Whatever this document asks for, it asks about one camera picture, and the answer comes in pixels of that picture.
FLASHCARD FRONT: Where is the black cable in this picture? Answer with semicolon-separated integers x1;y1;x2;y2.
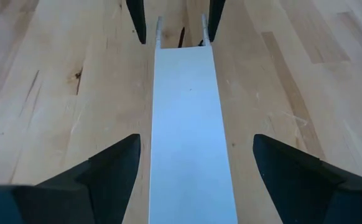
177;27;186;49

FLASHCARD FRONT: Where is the white duct cover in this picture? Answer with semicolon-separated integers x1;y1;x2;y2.
148;45;239;224

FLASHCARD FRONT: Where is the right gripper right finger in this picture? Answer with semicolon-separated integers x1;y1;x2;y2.
252;133;362;224

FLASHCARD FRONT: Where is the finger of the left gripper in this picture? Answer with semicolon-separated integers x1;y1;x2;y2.
208;0;226;43
126;0;147;45

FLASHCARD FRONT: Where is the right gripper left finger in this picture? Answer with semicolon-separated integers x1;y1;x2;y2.
0;133;142;224

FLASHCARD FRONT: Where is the white slotted cable duct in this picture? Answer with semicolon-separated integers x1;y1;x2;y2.
154;14;212;50

